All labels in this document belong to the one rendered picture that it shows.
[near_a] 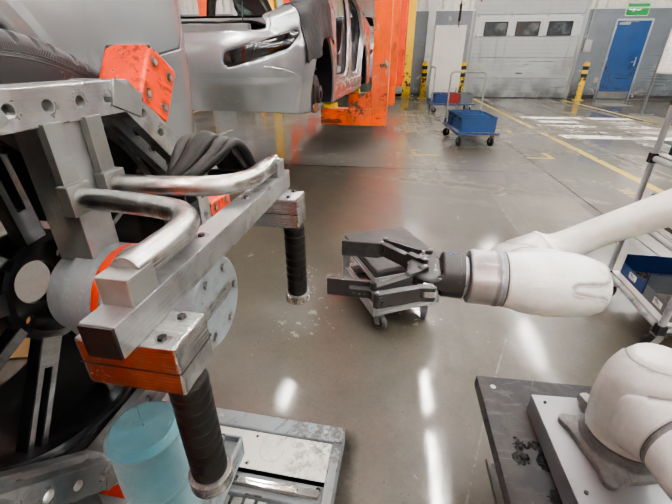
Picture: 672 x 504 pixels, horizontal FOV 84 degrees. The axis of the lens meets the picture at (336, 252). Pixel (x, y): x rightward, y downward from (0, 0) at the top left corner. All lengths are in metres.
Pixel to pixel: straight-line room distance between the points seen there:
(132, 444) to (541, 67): 14.05
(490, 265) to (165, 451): 0.51
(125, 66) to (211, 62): 2.39
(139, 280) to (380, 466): 1.15
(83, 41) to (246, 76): 1.98
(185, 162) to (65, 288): 0.22
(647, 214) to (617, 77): 14.30
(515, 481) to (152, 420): 0.80
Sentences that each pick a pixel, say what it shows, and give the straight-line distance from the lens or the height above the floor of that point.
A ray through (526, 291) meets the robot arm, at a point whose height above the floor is 0.84.
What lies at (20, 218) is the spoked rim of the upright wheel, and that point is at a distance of 0.63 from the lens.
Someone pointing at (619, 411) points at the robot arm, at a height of 0.53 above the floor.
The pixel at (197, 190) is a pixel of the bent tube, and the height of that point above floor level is 1.00.
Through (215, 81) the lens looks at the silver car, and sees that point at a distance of 3.05.
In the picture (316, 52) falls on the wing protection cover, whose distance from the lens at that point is 3.30.
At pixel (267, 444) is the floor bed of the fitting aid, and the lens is 1.32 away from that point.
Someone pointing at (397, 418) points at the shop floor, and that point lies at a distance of 1.48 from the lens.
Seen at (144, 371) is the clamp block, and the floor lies 0.92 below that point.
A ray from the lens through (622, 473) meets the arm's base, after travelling 1.07.
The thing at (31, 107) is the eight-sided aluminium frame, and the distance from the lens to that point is 0.51.
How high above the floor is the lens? 1.15
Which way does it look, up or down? 27 degrees down
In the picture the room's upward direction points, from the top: straight up
